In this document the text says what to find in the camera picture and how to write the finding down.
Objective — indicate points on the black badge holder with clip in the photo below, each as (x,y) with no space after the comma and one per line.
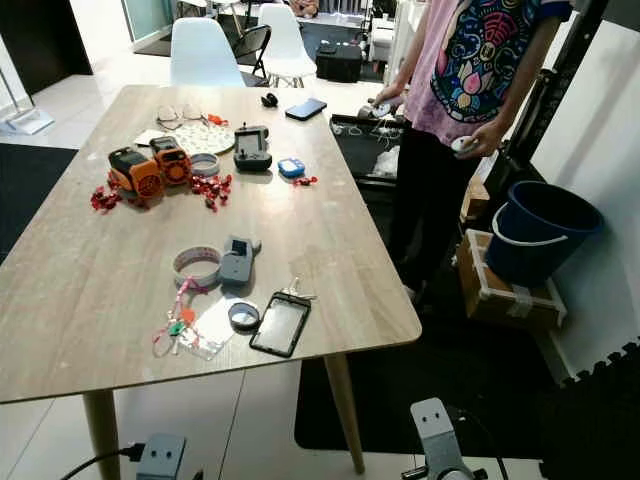
(280,327)

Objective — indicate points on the white round controller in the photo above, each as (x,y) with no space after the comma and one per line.
(465,146)
(378,111)

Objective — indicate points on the person's left forearm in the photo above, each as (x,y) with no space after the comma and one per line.
(520,75)

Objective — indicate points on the person's right forearm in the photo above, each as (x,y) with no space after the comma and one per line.
(410,60)

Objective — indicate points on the keys with pink ribbon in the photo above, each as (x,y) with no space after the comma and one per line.
(176,327)

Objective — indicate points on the person's left hand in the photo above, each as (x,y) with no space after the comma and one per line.
(492,138)

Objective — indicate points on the person's right hand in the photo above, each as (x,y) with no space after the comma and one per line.
(392,98)

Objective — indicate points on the clear plastic card sleeve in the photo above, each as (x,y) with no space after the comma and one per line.
(215,335)

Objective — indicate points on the taped cardboard box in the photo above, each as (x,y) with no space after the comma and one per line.
(485,295)

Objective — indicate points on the light wooden table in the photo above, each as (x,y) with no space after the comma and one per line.
(90,300)

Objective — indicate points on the large pink patterned tape roll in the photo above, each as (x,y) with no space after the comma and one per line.
(179,270)

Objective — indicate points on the grey handheld device with screen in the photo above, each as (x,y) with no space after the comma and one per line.
(237,270)

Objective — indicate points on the dark blue bucket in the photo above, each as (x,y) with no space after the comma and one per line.
(535,255)

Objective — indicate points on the red wrapped candy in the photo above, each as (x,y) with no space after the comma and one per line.
(114,194)
(223,184)
(215,201)
(306,181)
(202,185)
(100,205)

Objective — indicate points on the small brown box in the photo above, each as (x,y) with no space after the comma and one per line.
(474,202)

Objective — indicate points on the person in pink shirt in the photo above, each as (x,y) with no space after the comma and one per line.
(430,190)

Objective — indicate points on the orange black handheld device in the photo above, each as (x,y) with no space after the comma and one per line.
(133,172)
(172,163)

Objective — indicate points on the white plastic bag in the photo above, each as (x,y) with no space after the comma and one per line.
(386,162)

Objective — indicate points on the small blue device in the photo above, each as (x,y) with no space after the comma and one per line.
(291,168)

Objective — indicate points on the black handheld console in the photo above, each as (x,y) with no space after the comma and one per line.
(253,158)

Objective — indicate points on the black open crate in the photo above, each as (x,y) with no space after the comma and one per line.
(350,150)

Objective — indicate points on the dark floor rug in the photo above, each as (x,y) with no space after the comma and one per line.
(30,190)

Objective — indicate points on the round patterned plate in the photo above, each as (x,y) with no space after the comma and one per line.
(205,137)

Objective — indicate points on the white paper card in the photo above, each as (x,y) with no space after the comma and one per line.
(150,137)

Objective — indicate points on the small orange clip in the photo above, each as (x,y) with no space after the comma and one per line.
(216,119)

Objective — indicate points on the small dark tape roll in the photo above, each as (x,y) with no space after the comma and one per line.
(365,111)

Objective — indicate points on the thin framed glasses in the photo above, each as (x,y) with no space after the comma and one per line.
(180,110)

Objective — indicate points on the black smartphone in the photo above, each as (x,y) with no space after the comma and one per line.
(306,109)

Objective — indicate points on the small black round object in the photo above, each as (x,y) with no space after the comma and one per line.
(269,100)

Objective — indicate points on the white stand base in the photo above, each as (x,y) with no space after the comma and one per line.
(32,122)

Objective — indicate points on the black hard case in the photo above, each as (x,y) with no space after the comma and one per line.
(338,62)

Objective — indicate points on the white plastic chair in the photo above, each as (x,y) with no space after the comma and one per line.
(205,55)
(283,40)

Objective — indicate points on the black folding chair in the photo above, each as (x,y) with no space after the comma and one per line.
(253,45)

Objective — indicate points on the black cabinet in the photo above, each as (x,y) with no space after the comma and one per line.
(50,40)

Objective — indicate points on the black metal frame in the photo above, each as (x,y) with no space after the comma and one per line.
(563,70)

